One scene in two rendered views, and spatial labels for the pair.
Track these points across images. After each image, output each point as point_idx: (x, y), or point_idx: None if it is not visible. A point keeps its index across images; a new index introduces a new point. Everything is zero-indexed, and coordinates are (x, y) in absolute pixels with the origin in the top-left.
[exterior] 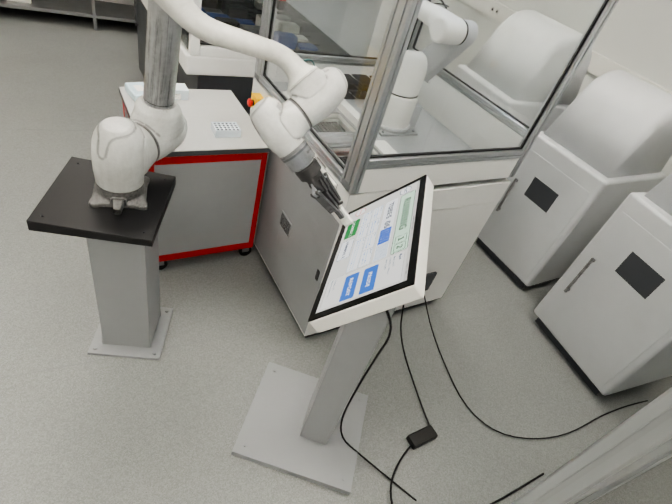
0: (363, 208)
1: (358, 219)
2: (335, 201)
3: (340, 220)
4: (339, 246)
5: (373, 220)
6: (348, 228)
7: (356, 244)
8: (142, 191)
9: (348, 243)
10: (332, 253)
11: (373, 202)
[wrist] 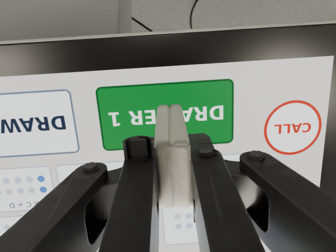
0: (316, 136)
1: (230, 132)
2: (195, 211)
3: (157, 118)
4: (52, 77)
5: (161, 218)
6: (187, 88)
7: (23, 177)
8: None
9: (51, 129)
10: (10, 46)
11: (324, 182)
